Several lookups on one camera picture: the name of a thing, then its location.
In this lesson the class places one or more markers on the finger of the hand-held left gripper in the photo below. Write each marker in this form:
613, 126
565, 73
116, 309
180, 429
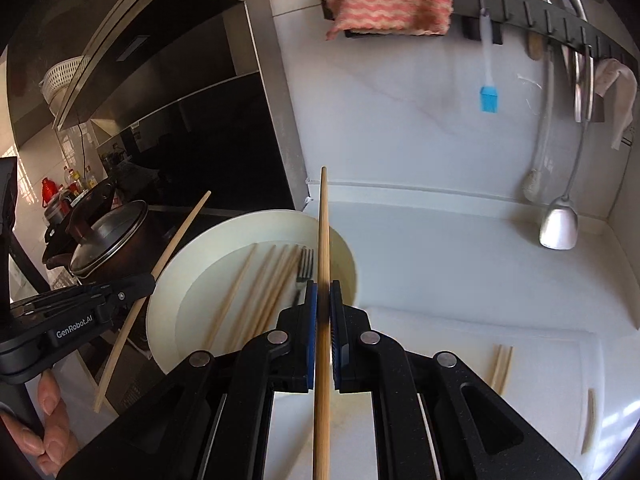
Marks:
55, 297
137, 286

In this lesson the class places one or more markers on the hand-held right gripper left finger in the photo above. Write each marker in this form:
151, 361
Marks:
311, 330

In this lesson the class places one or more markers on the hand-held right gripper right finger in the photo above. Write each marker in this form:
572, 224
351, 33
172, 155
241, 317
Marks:
336, 330

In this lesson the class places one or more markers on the pile of bamboo chopsticks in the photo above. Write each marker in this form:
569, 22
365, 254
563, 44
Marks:
272, 280

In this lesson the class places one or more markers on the metal fork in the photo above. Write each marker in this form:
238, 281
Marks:
305, 265

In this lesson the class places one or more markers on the white round bowl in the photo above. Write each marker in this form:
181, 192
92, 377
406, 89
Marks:
225, 240

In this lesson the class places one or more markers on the person's left hand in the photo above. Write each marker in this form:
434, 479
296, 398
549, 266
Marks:
50, 390

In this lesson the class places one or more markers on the dark cooking pot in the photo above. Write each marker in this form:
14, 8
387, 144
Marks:
105, 240

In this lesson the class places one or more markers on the red container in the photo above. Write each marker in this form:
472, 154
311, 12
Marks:
48, 191

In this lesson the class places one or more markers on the white plastic cutting board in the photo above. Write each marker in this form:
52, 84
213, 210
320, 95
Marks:
450, 330

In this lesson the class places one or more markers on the condiment bottle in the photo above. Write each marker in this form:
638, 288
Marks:
91, 177
74, 180

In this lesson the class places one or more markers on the black range hood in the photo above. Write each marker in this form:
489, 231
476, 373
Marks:
200, 85

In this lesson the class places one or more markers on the white plastic colander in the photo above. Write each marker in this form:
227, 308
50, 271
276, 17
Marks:
62, 77

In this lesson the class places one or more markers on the metal spatula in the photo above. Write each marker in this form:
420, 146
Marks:
557, 225

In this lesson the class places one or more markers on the blue silicone basting brush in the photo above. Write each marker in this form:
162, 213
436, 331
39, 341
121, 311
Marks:
489, 100

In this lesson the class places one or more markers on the pink striped dishcloth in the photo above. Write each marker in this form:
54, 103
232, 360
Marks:
390, 5

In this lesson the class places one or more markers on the white hanging cloth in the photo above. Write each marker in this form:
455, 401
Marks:
622, 100

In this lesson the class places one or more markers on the black wall rack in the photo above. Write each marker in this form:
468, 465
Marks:
525, 7

